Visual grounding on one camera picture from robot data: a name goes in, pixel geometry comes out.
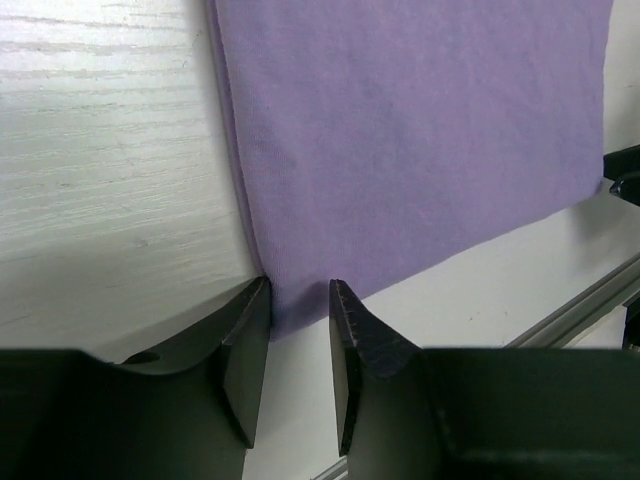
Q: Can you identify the aluminium table edge rail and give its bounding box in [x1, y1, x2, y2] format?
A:
[309, 252, 640, 480]

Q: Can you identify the lilac t shirt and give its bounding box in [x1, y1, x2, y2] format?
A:
[208, 1, 612, 339]

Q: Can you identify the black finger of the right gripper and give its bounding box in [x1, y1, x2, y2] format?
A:
[604, 146, 640, 206]

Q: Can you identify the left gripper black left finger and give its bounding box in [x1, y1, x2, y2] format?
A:
[1, 277, 271, 479]

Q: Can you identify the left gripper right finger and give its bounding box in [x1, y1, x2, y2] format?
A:
[327, 278, 640, 480]

